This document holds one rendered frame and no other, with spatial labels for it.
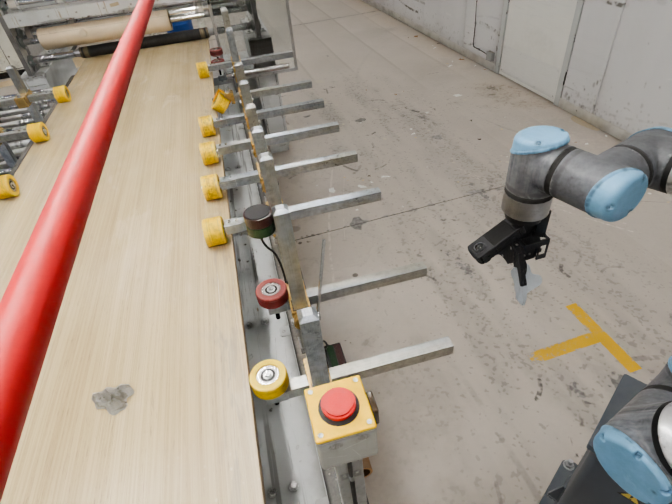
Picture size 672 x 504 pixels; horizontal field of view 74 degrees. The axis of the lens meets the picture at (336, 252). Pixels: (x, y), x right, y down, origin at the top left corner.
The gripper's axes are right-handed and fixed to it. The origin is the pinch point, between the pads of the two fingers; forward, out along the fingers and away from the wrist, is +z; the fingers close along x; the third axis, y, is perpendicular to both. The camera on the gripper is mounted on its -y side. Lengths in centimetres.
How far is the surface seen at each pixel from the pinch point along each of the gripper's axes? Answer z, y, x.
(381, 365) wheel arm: 8.7, -31.3, -5.3
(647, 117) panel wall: 71, 224, 159
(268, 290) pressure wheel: 3, -51, 22
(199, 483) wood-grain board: 4, -71, -20
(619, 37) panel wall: 29, 224, 201
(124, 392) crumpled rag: 3, -85, 3
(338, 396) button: -29, -46, -33
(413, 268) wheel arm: 7.7, -12.3, 19.9
